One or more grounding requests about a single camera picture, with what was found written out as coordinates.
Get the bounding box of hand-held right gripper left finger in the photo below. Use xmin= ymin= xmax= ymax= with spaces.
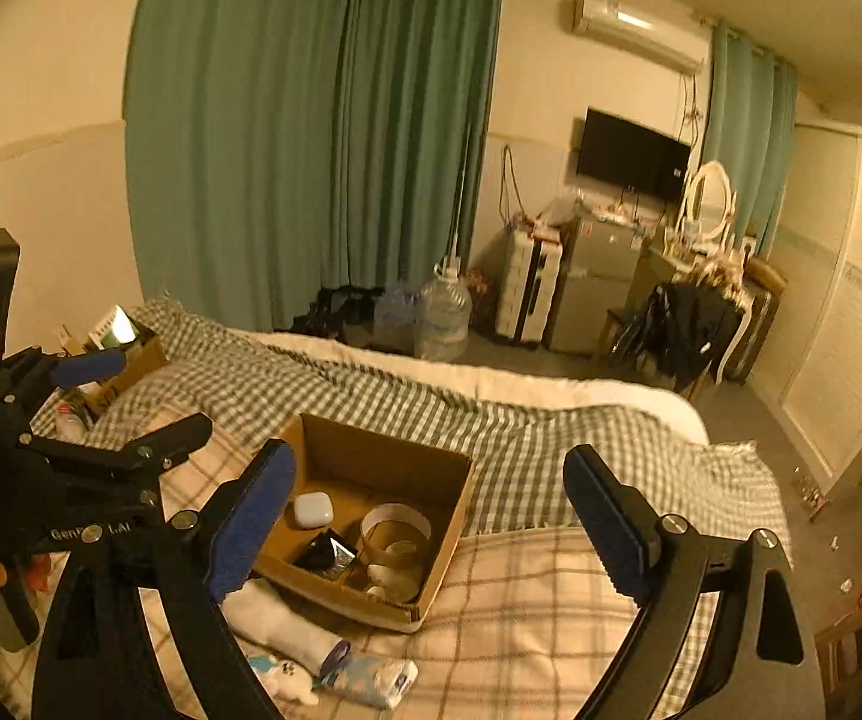
xmin=32 ymin=439 xmax=298 ymax=720

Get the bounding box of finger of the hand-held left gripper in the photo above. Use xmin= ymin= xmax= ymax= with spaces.
xmin=0 ymin=349 xmax=129 ymax=407
xmin=22 ymin=412 xmax=214 ymax=512

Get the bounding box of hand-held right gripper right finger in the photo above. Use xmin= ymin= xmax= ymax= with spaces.
xmin=562 ymin=444 xmax=827 ymax=720

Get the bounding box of small cardboard box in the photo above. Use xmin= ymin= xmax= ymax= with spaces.
xmin=63 ymin=307 xmax=169 ymax=421

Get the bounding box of white card pack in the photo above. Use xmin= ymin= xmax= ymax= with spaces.
xmin=89 ymin=305 xmax=136 ymax=350

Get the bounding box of small white bottle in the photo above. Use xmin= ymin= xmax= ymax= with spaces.
xmin=56 ymin=401 xmax=91 ymax=441

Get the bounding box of white earbuds case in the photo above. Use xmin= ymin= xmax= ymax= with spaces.
xmin=294 ymin=493 xmax=334 ymax=530

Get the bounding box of black foil packet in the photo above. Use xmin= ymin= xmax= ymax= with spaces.
xmin=300 ymin=529 xmax=361 ymax=572

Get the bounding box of white rolled cloth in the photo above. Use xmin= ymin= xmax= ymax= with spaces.
xmin=221 ymin=577 xmax=351 ymax=677

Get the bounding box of beige plaid blanket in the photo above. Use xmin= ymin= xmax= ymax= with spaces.
xmin=0 ymin=412 xmax=711 ymax=720

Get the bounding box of small white toy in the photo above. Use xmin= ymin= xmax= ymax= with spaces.
xmin=247 ymin=652 xmax=321 ymax=707

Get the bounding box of open cardboard box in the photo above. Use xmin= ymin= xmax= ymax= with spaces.
xmin=255 ymin=412 xmax=475 ymax=632

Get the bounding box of tissue packet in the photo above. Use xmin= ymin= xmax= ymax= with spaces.
xmin=318 ymin=645 xmax=418 ymax=710

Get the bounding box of green checked blanket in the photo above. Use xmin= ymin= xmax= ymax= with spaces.
xmin=29 ymin=298 xmax=794 ymax=535

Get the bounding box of wooden chair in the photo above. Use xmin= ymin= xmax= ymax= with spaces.
xmin=600 ymin=306 xmax=749 ymax=403

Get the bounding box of black bag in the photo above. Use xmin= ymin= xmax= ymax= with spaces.
xmin=292 ymin=285 xmax=387 ymax=347

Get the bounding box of black clothing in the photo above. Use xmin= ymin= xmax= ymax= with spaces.
xmin=611 ymin=281 xmax=741 ymax=392

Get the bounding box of grey mini fridge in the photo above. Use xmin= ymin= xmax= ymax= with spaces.
xmin=547 ymin=214 xmax=647 ymax=358

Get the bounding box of small clear water jug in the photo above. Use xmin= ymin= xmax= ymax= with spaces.
xmin=373 ymin=281 xmax=424 ymax=352

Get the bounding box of wooden stool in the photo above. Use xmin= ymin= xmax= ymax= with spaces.
xmin=813 ymin=600 xmax=862 ymax=692

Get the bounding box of white suitcase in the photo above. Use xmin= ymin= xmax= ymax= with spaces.
xmin=495 ymin=225 xmax=567 ymax=350

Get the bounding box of brown suitcase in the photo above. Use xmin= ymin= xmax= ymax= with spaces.
xmin=723 ymin=259 xmax=789 ymax=385

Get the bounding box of dressing table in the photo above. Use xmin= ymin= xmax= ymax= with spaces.
xmin=630 ymin=238 xmax=759 ymax=316

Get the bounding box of large clear water jug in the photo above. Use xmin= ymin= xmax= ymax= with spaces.
xmin=414 ymin=259 xmax=474 ymax=362

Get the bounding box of wide green curtain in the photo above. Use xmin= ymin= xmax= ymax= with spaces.
xmin=123 ymin=0 xmax=351 ymax=332

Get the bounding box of white wardrobe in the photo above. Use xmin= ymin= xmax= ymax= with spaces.
xmin=750 ymin=118 xmax=862 ymax=497

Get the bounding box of clear plastic bag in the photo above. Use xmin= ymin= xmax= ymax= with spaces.
xmin=547 ymin=187 xmax=589 ymax=226

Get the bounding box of white oval mirror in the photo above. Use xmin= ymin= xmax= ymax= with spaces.
xmin=675 ymin=160 xmax=737 ymax=253

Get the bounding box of narrow green curtain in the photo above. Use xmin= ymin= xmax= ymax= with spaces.
xmin=330 ymin=0 xmax=505 ymax=295

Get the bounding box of light green curtain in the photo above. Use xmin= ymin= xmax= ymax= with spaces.
xmin=701 ymin=19 xmax=800 ymax=257

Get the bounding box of white air conditioner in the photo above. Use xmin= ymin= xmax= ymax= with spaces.
xmin=572 ymin=0 xmax=708 ymax=77

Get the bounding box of white tape ring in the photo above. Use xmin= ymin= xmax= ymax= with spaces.
xmin=360 ymin=502 xmax=433 ymax=563

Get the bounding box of wall cable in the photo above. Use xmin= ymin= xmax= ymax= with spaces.
xmin=501 ymin=144 xmax=526 ymax=230

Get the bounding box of black wall television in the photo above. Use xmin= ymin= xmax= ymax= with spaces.
xmin=576 ymin=107 xmax=692 ymax=205

